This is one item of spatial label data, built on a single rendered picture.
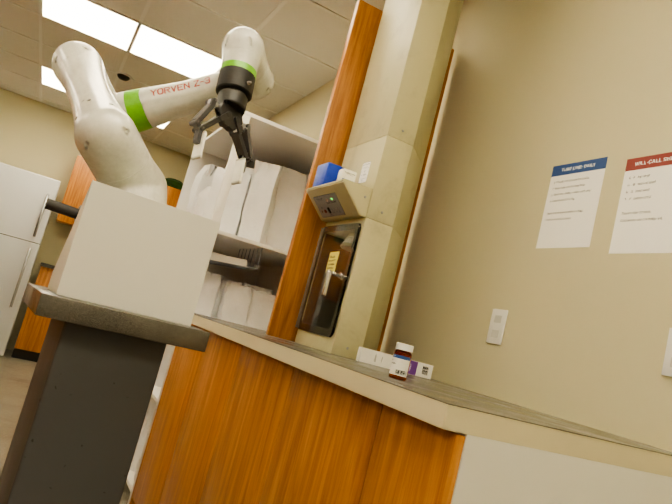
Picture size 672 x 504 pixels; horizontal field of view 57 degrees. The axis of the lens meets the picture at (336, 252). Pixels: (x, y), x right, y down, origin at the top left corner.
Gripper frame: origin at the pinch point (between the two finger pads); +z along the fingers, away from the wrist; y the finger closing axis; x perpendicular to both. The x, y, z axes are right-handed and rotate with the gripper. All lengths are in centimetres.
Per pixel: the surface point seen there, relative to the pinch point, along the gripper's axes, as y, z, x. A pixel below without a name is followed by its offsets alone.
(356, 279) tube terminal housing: -74, 4, -7
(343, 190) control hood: -62, -24, -8
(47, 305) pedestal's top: 32, 44, 2
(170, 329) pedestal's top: 11.6, 43.1, 10.5
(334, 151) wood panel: -81, -54, -30
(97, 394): 16, 57, -1
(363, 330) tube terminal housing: -82, 19, -7
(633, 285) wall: -77, 10, 78
